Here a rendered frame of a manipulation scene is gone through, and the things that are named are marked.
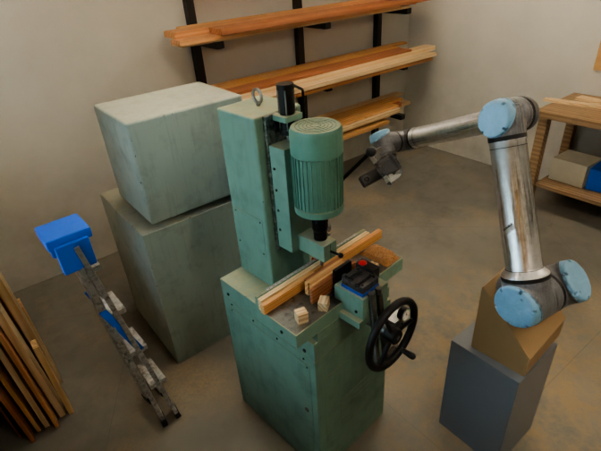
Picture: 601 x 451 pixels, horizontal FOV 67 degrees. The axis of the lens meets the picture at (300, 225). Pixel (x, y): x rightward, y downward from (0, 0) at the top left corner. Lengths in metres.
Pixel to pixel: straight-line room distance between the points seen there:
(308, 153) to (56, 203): 2.55
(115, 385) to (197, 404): 0.50
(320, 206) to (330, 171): 0.13
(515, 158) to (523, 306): 0.47
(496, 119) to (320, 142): 0.55
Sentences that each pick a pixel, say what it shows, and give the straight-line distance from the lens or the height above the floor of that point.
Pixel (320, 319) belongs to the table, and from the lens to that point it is 1.59.
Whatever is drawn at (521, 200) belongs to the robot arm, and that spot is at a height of 1.28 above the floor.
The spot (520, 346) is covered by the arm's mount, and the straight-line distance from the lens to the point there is 1.92.
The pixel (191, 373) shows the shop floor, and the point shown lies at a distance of 2.74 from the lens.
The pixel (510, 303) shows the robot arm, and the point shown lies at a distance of 1.64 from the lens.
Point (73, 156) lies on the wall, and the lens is 3.61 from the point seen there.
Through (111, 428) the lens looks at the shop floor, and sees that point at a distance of 2.66.
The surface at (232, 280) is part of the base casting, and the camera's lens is 1.97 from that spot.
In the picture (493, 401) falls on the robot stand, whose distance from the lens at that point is 2.12.
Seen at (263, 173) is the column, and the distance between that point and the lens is 1.63.
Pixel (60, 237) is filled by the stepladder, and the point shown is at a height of 1.16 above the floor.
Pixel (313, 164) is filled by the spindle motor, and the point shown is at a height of 1.41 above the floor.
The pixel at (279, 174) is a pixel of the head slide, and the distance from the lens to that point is 1.60.
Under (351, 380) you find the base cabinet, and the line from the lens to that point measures 1.99.
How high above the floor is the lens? 1.98
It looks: 31 degrees down
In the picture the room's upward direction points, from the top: 4 degrees counter-clockwise
